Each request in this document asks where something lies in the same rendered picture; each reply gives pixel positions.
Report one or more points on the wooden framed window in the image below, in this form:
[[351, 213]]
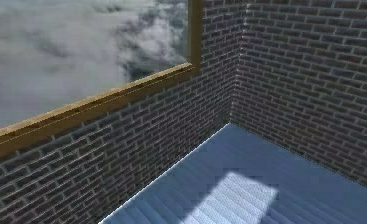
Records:
[[74, 53]]

